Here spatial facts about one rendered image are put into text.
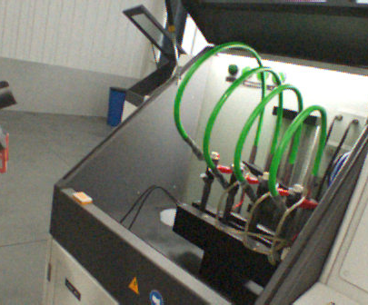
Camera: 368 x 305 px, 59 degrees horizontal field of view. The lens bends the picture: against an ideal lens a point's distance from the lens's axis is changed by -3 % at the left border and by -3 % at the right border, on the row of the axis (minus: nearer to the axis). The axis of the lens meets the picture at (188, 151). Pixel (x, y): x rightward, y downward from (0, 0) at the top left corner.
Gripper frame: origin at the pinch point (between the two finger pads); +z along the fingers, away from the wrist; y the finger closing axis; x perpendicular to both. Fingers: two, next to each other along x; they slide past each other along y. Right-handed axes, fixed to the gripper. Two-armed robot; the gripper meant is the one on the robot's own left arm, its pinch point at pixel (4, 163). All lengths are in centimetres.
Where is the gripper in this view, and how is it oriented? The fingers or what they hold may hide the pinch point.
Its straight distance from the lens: 103.0
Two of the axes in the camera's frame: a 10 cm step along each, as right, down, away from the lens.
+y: -4.1, -2.9, 8.6
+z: 2.2, 8.9, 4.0
